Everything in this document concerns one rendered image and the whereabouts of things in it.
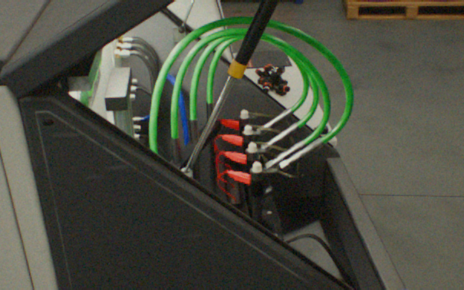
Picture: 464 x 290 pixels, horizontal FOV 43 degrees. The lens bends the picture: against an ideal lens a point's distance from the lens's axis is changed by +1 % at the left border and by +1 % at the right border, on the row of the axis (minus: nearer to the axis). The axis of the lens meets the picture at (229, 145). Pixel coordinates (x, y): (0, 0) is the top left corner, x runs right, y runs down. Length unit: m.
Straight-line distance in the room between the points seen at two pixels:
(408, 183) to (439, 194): 0.17
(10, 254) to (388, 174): 2.70
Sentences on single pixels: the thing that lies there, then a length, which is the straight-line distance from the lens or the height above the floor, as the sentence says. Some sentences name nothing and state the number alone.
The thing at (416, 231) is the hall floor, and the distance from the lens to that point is 2.93.
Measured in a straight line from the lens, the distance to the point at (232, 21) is 1.01.
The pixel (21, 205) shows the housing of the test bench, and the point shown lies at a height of 1.30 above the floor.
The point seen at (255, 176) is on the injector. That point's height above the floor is 1.11.
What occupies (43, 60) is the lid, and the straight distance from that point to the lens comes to 0.66.
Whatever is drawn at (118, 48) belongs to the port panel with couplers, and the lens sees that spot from 1.29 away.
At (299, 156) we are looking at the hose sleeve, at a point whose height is 1.15.
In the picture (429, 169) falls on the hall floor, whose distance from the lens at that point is 3.42.
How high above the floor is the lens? 1.72
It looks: 29 degrees down
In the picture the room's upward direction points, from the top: 1 degrees counter-clockwise
